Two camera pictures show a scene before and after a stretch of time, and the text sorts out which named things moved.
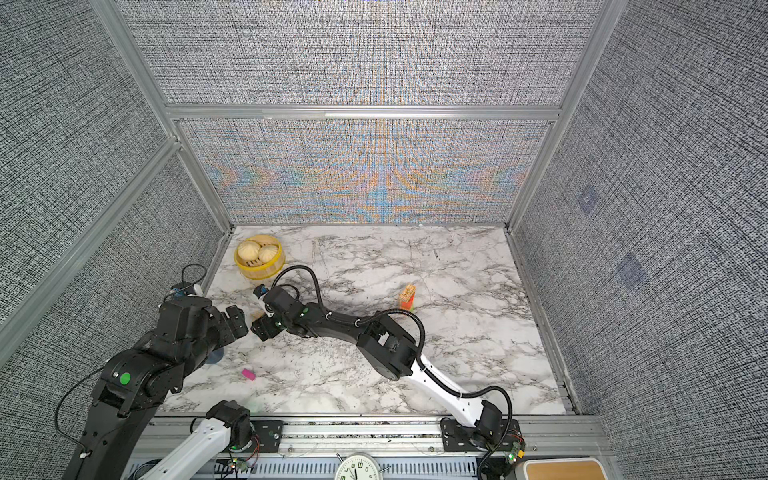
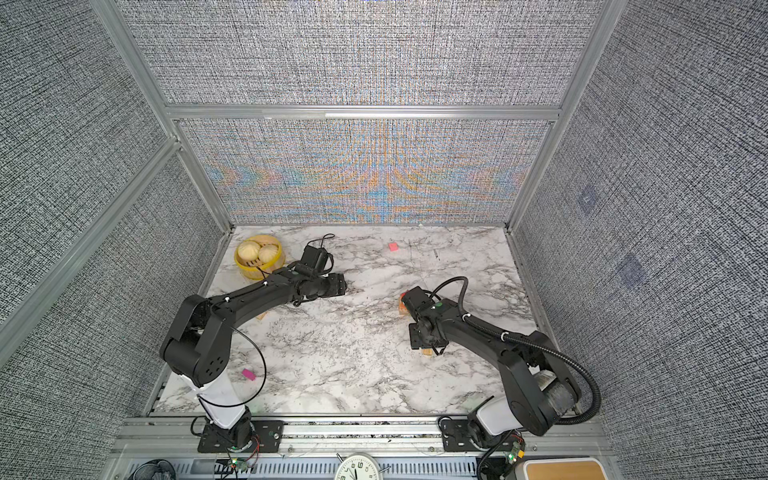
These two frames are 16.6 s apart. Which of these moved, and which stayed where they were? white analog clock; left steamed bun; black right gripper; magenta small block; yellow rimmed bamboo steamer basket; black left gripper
Moved: black left gripper; black right gripper
Stayed: left steamed bun; white analog clock; yellow rimmed bamboo steamer basket; magenta small block
